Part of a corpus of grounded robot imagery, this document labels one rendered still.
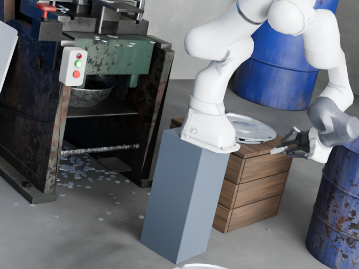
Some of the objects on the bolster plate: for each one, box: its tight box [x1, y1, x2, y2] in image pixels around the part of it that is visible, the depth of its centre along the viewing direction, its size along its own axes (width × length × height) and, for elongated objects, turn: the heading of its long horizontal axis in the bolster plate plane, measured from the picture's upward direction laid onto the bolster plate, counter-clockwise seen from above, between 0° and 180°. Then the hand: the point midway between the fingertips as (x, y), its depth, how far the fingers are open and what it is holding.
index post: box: [134, 0, 145, 20], centre depth 281 cm, size 3×3×10 cm
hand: (278, 149), depth 248 cm, fingers closed
